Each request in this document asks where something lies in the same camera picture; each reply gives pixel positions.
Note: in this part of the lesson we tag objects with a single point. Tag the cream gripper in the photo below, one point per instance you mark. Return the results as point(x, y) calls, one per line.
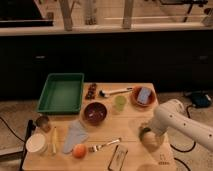
point(151, 141)

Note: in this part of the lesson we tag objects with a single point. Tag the black table clamp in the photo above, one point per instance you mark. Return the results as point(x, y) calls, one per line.
point(30, 128)

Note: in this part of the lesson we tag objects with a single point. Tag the orange peach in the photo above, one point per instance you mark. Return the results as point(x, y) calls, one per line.
point(79, 151)

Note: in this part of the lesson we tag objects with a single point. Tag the white round container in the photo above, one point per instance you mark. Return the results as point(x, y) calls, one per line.
point(36, 144)

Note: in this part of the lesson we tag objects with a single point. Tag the light blue cloth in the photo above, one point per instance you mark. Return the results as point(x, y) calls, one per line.
point(76, 135)

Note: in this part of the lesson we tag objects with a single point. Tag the small brown cup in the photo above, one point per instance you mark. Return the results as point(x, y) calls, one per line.
point(43, 123)

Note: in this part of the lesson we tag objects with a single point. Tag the dark grape bunch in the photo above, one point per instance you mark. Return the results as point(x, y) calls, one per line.
point(91, 91)

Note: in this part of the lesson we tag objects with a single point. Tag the green plastic tray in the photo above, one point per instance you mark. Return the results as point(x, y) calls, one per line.
point(61, 94)

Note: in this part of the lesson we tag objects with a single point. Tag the dark blue floor object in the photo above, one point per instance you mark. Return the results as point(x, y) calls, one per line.
point(200, 100)

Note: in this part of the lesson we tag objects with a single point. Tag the black rectangular device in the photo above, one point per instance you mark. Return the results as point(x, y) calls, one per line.
point(118, 157)

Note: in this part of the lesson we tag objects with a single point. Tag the blue sponge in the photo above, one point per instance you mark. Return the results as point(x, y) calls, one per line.
point(143, 95)

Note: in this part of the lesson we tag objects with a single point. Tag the green plastic cup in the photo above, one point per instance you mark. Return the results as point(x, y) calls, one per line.
point(120, 102)

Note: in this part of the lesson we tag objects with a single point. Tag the orange bowl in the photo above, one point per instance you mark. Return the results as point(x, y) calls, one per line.
point(134, 96)

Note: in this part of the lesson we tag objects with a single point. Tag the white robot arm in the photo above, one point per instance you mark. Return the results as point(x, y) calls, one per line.
point(170, 114)

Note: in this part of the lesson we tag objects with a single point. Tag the purple bowl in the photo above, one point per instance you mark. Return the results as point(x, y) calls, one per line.
point(95, 113)

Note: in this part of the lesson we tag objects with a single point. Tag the silver fork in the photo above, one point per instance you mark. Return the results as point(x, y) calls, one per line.
point(96, 148)

